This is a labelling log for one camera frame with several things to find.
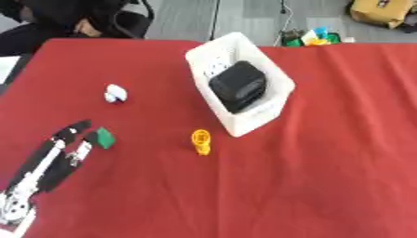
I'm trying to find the pile of colourful items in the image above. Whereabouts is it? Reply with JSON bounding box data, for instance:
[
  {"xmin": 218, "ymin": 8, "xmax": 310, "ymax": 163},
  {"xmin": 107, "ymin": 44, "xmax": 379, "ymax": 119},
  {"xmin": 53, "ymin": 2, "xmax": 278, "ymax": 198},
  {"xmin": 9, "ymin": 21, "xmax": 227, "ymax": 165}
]
[{"xmin": 280, "ymin": 26, "xmax": 344, "ymax": 47}]

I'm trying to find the white cable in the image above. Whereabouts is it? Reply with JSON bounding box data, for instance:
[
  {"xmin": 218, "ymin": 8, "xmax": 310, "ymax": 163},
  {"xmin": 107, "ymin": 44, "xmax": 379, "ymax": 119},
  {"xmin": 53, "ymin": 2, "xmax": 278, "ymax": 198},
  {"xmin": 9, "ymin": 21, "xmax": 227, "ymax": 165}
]
[{"xmin": 272, "ymin": 0, "xmax": 295, "ymax": 47}]

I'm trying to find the black pole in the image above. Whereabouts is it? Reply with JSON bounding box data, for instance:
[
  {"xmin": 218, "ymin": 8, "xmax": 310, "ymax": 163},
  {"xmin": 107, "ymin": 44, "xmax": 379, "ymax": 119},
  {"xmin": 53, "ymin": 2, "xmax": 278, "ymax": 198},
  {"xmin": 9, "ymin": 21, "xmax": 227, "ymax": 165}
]
[{"xmin": 208, "ymin": 0, "xmax": 223, "ymax": 41}]

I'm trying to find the green block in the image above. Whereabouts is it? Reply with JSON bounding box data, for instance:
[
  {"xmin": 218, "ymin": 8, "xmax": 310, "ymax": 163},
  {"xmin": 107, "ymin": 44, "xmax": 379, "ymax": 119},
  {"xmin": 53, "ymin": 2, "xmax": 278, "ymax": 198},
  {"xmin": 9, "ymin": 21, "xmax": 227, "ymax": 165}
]
[{"xmin": 94, "ymin": 126, "xmax": 117, "ymax": 150}]

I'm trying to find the black object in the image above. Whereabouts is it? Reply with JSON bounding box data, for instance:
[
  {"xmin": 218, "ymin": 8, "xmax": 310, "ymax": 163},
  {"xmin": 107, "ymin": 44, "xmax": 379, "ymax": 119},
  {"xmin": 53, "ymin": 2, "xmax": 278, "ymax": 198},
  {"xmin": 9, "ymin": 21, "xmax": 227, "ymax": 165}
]
[{"xmin": 207, "ymin": 59, "xmax": 269, "ymax": 114}]

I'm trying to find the black chair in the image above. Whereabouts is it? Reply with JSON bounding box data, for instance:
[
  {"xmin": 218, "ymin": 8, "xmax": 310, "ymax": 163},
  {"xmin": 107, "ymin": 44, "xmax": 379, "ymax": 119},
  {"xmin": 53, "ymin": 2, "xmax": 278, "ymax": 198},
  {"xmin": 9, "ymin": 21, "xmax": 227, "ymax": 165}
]
[{"xmin": 111, "ymin": 0, "xmax": 156, "ymax": 40}]

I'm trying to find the yellow toy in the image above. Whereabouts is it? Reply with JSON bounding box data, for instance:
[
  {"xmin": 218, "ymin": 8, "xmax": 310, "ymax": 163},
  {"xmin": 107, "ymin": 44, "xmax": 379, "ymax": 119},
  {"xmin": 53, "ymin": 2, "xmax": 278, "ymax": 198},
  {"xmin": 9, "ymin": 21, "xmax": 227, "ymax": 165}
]
[{"xmin": 189, "ymin": 128, "xmax": 214, "ymax": 157}]

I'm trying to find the tan cardboard box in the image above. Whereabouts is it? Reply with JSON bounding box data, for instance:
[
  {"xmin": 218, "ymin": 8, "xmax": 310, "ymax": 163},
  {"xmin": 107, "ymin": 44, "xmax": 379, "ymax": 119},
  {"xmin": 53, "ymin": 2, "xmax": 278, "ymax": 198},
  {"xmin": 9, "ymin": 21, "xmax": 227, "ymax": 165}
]
[{"xmin": 348, "ymin": 0, "xmax": 417, "ymax": 30}]

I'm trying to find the white and blue small toy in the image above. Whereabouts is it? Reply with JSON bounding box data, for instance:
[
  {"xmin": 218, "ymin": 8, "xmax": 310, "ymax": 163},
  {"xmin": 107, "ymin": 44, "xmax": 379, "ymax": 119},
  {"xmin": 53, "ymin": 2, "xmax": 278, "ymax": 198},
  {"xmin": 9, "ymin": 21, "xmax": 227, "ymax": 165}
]
[{"xmin": 102, "ymin": 83, "xmax": 130, "ymax": 104}]

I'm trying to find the white paper sheet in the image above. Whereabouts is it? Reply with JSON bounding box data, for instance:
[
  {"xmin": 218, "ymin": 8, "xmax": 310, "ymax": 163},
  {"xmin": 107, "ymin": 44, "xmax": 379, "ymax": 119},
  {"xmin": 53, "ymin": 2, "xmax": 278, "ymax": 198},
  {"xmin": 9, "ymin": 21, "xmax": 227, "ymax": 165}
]
[{"xmin": 0, "ymin": 55, "xmax": 23, "ymax": 86}]

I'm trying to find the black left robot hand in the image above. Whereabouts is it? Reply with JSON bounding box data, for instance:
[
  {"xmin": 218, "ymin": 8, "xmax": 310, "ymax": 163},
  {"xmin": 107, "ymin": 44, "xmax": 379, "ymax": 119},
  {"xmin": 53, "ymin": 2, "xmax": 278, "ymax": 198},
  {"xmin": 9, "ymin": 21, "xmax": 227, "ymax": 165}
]
[{"xmin": 5, "ymin": 118, "xmax": 98, "ymax": 195}]

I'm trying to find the white plastic box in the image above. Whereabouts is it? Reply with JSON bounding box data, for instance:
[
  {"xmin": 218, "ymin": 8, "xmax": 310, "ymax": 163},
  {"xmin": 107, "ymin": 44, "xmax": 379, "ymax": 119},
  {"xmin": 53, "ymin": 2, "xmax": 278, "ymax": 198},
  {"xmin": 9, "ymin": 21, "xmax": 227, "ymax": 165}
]
[{"xmin": 183, "ymin": 31, "xmax": 299, "ymax": 139}]

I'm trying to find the person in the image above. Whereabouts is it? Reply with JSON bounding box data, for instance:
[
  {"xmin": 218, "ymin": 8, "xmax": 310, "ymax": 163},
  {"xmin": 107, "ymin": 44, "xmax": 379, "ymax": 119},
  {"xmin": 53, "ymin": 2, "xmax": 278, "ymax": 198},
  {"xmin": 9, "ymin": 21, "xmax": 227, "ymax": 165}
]
[{"xmin": 0, "ymin": 0, "xmax": 132, "ymax": 58}]

